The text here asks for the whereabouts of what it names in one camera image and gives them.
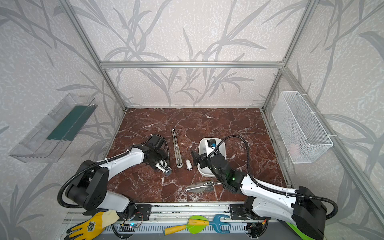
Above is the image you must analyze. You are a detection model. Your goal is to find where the yellow green toy tool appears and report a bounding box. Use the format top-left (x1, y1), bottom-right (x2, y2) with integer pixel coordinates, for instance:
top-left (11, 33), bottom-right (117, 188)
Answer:
top-left (164, 215), bottom-right (209, 236)

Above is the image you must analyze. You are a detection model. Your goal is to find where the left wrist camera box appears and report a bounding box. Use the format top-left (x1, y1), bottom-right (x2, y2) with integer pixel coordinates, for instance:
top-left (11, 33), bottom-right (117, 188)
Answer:
top-left (156, 159), bottom-right (169, 173)

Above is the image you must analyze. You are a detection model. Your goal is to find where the left black corrugated cable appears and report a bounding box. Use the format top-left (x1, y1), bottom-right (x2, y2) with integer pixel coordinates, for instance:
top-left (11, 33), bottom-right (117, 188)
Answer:
top-left (56, 133), bottom-right (170, 209)

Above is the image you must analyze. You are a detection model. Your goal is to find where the white rectangular staple tray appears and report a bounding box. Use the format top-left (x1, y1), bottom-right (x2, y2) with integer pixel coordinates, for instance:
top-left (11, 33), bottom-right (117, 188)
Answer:
top-left (198, 138), bottom-right (222, 178)

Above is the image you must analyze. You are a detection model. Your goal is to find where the right black corrugated cable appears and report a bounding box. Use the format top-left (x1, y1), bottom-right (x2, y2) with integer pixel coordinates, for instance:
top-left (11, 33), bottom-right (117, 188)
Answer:
top-left (208, 134), bottom-right (339, 220)

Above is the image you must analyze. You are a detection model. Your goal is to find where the pink item in basket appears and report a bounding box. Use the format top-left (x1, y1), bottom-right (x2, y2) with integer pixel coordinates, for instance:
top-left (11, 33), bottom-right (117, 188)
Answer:
top-left (288, 144), bottom-right (300, 160)

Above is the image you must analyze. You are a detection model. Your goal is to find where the black corrugated cable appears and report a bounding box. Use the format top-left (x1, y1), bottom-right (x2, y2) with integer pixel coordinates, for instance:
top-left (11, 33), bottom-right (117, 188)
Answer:
top-left (208, 134), bottom-right (339, 220)
top-left (56, 133), bottom-right (170, 209)

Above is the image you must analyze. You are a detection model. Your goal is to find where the silver metal garden trowel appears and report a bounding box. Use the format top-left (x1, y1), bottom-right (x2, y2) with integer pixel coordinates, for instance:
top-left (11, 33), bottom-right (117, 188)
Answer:
top-left (185, 180), bottom-right (223, 193)

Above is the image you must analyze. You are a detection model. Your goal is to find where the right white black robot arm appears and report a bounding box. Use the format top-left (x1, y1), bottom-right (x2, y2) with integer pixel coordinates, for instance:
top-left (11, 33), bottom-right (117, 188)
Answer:
top-left (191, 151), bottom-right (327, 240)

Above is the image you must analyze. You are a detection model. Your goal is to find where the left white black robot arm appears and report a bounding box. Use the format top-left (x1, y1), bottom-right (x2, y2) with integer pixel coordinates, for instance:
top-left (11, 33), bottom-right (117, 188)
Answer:
top-left (57, 134), bottom-right (172, 219)

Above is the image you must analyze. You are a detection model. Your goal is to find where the small white mini stapler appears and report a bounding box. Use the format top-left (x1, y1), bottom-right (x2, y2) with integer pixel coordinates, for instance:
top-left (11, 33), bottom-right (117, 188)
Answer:
top-left (186, 160), bottom-right (193, 171)

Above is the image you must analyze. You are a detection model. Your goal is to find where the green black work glove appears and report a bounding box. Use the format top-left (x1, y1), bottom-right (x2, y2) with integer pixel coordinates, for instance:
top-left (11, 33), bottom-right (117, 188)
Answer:
top-left (287, 223), bottom-right (314, 240)

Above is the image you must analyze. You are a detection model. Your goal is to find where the right electronics board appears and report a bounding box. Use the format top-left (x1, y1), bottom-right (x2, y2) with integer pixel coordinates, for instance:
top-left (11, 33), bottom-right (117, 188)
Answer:
top-left (244, 222), bottom-right (269, 239)

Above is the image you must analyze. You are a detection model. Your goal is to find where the blue plastic toy wrench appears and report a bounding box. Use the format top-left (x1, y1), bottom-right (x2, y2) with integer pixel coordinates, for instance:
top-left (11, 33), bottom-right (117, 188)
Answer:
top-left (209, 214), bottom-right (231, 234)

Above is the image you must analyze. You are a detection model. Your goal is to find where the electronics board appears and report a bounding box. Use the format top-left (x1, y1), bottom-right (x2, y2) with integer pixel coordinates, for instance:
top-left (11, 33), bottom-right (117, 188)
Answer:
top-left (119, 223), bottom-right (141, 233)
top-left (244, 222), bottom-right (269, 239)

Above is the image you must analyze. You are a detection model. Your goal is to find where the white wire mesh basket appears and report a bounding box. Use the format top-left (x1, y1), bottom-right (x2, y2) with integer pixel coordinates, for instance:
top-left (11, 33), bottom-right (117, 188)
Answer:
top-left (272, 91), bottom-right (334, 164)

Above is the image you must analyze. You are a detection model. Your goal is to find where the clear acrylic wall shelf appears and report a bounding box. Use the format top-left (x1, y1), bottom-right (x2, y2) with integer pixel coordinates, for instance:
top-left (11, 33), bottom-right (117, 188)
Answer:
top-left (9, 94), bottom-right (98, 163)

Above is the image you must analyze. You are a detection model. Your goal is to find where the yellow work glove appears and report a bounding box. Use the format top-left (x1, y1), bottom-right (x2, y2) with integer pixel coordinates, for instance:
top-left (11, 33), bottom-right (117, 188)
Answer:
top-left (64, 210), bottom-right (120, 240)

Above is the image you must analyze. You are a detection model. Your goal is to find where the left electronics board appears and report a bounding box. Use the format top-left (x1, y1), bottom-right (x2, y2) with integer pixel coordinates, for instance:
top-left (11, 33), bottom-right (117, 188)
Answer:
top-left (119, 223), bottom-right (141, 233)

